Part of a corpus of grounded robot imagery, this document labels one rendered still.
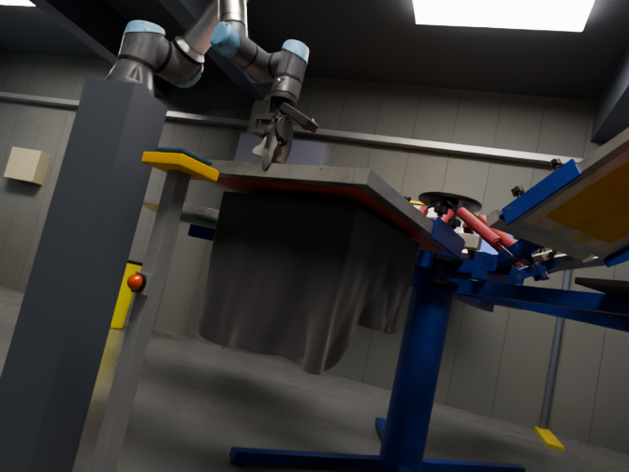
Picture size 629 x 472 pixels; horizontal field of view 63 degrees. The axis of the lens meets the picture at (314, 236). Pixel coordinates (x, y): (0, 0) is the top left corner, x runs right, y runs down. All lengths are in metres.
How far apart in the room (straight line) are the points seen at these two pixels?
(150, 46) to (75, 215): 0.57
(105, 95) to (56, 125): 5.84
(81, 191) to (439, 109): 4.39
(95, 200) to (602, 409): 4.54
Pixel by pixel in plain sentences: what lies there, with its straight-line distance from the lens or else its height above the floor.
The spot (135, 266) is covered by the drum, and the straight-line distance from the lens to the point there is 5.31.
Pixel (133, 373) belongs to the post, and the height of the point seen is 0.45.
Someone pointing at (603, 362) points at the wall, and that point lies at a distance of 5.22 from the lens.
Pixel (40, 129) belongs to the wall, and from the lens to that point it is 7.67.
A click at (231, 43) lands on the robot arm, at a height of 1.28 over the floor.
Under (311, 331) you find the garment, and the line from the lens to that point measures 1.28.
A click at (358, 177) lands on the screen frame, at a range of 1.19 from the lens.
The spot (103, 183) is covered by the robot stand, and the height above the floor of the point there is 0.89.
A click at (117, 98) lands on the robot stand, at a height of 1.14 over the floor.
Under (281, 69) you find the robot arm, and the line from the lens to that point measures 1.42.
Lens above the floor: 0.70
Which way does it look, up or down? 7 degrees up
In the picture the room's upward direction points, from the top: 13 degrees clockwise
